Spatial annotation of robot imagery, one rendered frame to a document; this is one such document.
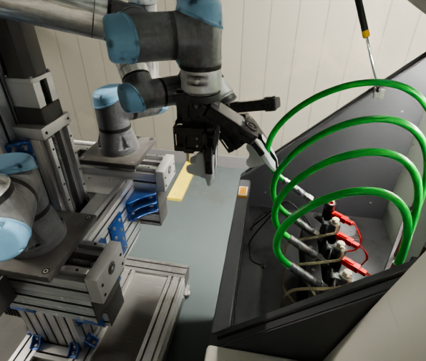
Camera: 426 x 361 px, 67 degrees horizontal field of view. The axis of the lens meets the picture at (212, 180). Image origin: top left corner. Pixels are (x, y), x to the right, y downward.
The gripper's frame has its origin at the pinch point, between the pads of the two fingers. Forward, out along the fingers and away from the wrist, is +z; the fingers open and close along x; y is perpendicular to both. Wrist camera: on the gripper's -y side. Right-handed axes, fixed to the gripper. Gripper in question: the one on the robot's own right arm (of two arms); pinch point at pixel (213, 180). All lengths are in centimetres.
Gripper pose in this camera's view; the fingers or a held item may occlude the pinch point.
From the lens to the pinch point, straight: 70.8
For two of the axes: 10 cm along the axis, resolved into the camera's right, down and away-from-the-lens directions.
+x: -1.7, 5.5, -8.2
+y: -9.9, -0.9, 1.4
